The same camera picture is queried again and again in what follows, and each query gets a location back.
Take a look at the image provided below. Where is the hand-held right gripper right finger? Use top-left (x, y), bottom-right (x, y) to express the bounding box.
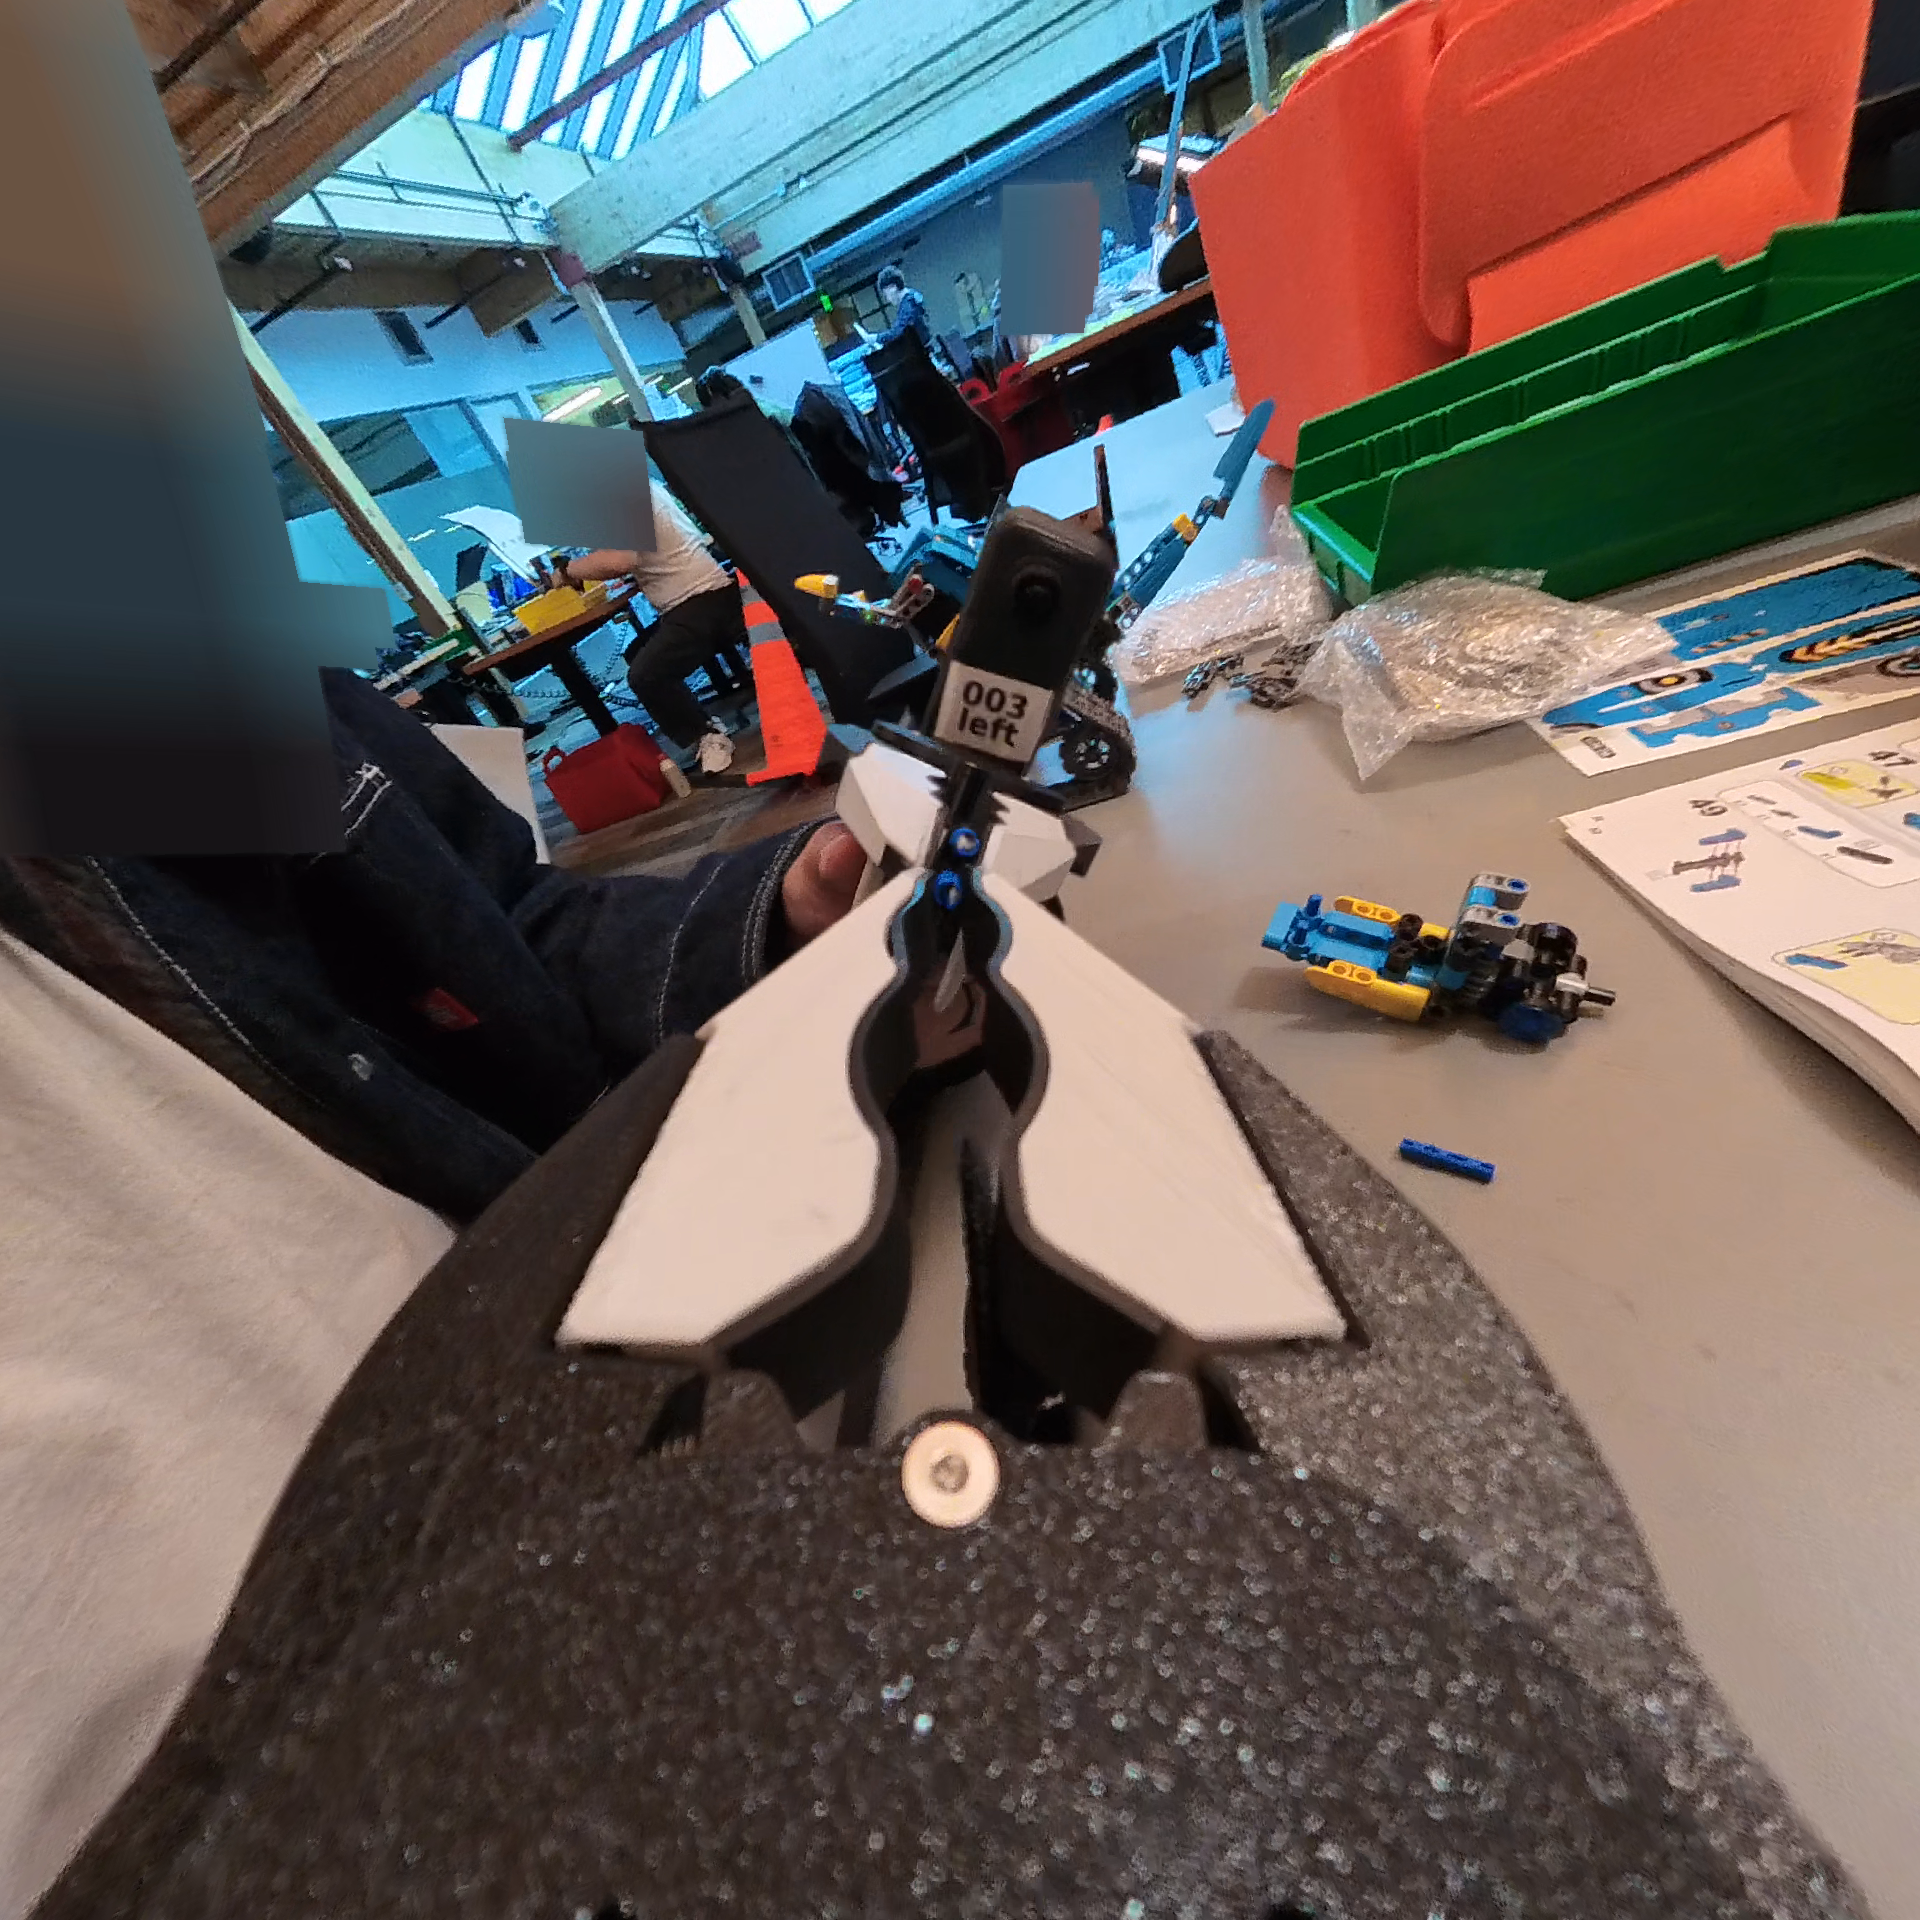
top-left (970, 871), bottom-right (1350, 1355)

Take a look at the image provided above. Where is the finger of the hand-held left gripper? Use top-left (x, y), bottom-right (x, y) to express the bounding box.
top-left (832, 751), bottom-right (943, 875)
top-left (976, 792), bottom-right (1105, 907)

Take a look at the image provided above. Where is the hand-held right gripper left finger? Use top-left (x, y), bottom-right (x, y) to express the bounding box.
top-left (554, 873), bottom-right (921, 1355)

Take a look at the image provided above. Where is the short black ridged beam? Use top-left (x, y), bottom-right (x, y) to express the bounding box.
top-left (901, 817), bottom-right (992, 1051)

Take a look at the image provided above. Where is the blue yellow brick assembly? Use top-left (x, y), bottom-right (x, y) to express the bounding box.
top-left (1258, 871), bottom-right (1617, 1047)

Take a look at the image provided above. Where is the grey desk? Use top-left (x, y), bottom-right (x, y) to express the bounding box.
top-left (989, 376), bottom-right (1920, 1920)

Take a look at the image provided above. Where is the person's left hand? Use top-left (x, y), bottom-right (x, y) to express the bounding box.
top-left (776, 819), bottom-right (874, 960)

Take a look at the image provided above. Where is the built blue robot model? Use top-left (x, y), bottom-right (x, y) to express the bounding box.
top-left (808, 399), bottom-right (1278, 819)

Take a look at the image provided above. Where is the orange traffic cone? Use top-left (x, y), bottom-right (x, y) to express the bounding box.
top-left (735, 569), bottom-right (829, 788)

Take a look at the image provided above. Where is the clear bag of track links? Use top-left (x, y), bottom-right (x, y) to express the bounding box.
top-left (1118, 511), bottom-right (1337, 707)

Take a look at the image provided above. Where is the red bag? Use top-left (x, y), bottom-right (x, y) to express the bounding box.
top-left (538, 722), bottom-right (675, 838)

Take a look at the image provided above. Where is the black tilted panel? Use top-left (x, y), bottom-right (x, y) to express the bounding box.
top-left (645, 399), bottom-right (962, 722)

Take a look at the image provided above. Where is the crinkled clear plastic bag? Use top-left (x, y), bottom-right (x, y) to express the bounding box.
top-left (1303, 569), bottom-right (1680, 783)

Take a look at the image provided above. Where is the orange plastic bin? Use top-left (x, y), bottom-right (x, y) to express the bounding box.
top-left (1184, 0), bottom-right (1877, 467)

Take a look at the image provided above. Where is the white shirt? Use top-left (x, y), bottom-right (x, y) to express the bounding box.
top-left (0, 931), bottom-right (451, 1907)

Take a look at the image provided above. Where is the green plastic bin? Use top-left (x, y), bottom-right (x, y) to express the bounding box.
top-left (1289, 210), bottom-right (1920, 601)

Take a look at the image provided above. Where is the open instruction booklet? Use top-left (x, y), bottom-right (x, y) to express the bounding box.
top-left (1559, 718), bottom-right (1920, 1134)

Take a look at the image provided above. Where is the blue sticker sheet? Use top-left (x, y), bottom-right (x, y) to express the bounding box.
top-left (1528, 552), bottom-right (1920, 780)

